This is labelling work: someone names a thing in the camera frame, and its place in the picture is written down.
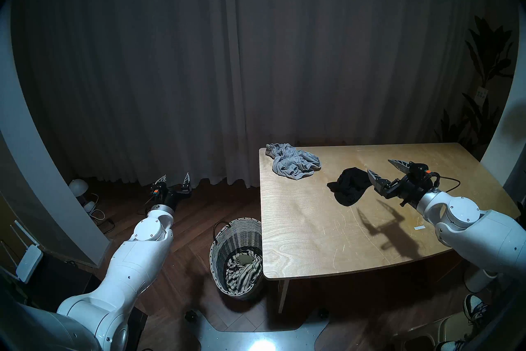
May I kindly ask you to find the light wooden table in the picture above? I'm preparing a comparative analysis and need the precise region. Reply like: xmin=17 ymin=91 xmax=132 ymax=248
xmin=259 ymin=143 xmax=521 ymax=314

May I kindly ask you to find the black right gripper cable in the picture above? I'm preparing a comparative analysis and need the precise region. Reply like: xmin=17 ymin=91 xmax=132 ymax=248
xmin=431 ymin=173 xmax=461 ymax=195

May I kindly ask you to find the black white striped garment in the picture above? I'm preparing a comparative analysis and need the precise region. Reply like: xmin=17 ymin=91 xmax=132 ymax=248
xmin=224 ymin=251 xmax=263 ymax=294

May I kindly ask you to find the tall dark leafy plant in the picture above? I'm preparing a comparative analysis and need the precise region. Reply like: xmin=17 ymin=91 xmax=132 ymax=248
xmin=435 ymin=16 xmax=517 ymax=158

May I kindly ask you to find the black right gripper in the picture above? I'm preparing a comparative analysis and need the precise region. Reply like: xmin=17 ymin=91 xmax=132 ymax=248
xmin=367 ymin=159 xmax=438 ymax=207

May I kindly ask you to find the white wifi router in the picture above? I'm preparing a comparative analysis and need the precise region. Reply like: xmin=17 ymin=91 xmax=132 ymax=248
xmin=0 ymin=219 xmax=44 ymax=284

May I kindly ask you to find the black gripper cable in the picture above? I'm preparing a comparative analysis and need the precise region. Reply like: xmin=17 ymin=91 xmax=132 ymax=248
xmin=431 ymin=173 xmax=461 ymax=195
xmin=143 ymin=193 xmax=160 ymax=216

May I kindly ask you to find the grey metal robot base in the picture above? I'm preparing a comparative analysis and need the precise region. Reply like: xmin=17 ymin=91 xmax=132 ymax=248
xmin=185 ymin=309 xmax=330 ymax=351

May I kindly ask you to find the long grey curtain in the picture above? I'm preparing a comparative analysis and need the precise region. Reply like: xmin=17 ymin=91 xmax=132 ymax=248
xmin=10 ymin=0 xmax=504 ymax=189

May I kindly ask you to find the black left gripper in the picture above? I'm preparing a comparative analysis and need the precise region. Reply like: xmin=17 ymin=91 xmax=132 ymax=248
xmin=150 ymin=172 xmax=192 ymax=211

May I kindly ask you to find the black computer case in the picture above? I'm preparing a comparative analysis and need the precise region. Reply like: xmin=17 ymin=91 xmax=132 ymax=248
xmin=127 ymin=305 xmax=148 ymax=351

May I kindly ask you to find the white cylindrical bin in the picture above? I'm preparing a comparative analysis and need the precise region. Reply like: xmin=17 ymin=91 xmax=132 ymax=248
xmin=466 ymin=268 xmax=498 ymax=293

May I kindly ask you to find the woven wicker laundry hamper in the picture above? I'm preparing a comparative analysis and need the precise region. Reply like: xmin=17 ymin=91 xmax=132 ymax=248
xmin=209 ymin=218 xmax=264 ymax=301

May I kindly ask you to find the white mushroom lamp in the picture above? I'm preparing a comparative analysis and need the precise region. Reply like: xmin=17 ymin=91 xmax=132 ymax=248
xmin=68 ymin=179 xmax=88 ymax=199

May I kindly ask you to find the cream plastic chair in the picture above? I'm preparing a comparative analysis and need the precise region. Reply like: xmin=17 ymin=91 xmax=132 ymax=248
xmin=390 ymin=310 xmax=474 ymax=351

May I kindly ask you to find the crumpled grey garment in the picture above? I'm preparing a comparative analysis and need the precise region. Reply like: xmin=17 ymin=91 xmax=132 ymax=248
xmin=265 ymin=143 xmax=322 ymax=181

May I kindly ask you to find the black white sneaker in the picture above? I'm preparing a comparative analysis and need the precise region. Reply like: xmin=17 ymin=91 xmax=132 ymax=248
xmin=435 ymin=339 xmax=470 ymax=351
xmin=463 ymin=293 xmax=490 ymax=322

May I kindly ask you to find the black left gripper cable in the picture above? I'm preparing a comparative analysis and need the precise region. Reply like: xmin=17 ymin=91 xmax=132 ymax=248
xmin=143 ymin=193 xmax=160 ymax=216

